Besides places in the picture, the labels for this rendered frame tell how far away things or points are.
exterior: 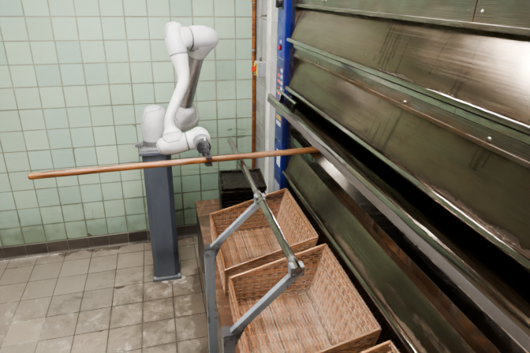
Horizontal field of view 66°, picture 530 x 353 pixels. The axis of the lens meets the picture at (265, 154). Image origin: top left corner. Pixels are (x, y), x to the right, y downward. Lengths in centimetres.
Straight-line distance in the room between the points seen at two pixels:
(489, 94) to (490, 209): 27
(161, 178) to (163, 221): 32
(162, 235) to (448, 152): 219
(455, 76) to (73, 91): 261
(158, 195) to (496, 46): 224
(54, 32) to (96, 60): 30
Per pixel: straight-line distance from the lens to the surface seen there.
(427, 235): 107
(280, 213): 255
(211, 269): 185
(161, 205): 287
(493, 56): 111
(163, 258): 310
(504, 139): 106
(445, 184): 120
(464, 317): 128
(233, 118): 328
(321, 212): 204
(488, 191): 111
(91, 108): 323
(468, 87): 112
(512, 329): 93
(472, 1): 117
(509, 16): 108
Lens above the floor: 197
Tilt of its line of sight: 22 degrees down
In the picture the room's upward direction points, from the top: 1 degrees clockwise
